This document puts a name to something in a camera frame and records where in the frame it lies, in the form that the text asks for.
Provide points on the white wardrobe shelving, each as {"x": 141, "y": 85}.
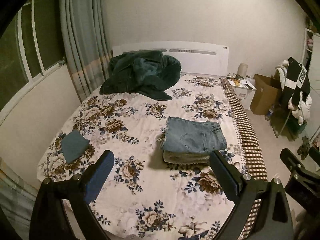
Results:
{"x": 310, "y": 59}

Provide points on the white bedside table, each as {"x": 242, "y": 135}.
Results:
{"x": 244, "y": 89}

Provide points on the chair piled with clothes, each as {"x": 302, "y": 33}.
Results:
{"x": 294, "y": 118}

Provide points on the striped cloth lower left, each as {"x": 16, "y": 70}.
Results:
{"x": 17, "y": 200}

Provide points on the plastic water bottle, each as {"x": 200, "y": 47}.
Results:
{"x": 269, "y": 113}

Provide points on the blue denim shorts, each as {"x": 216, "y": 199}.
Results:
{"x": 185, "y": 136}

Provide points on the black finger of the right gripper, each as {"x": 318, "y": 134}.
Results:
{"x": 303, "y": 185}

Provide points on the window with white frame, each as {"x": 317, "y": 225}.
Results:
{"x": 30, "y": 47}

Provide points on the beige cylindrical lamp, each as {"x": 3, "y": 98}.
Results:
{"x": 242, "y": 71}

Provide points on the brown cardboard box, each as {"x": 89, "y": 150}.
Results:
{"x": 268, "y": 91}

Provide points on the dark green velvet coat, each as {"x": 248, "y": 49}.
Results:
{"x": 149, "y": 73}

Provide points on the dark shoes by wardrobe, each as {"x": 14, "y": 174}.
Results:
{"x": 303, "y": 150}

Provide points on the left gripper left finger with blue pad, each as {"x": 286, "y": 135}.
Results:
{"x": 49, "y": 219}

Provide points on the white bed headboard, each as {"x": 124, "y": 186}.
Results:
{"x": 195, "y": 57}

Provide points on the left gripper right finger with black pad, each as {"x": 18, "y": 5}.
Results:
{"x": 273, "y": 220}

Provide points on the floral bed blanket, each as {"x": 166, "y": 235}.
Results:
{"x": 144, "y": 197}

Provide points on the black white sweater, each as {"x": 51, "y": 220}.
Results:
{"x": 297, "y": 84}

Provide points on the brown checkered bed sheet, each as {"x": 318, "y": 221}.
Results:
{"x": 249, "y": 142}

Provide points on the small folded teal cloth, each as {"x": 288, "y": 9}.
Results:
{"x": 73, "y": 146}

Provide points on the green striped curtain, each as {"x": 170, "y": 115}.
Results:
{"x": 83, "y": 26}

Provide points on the grey fleece folded garment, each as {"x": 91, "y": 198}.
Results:
{"x": 185, "y": 158}

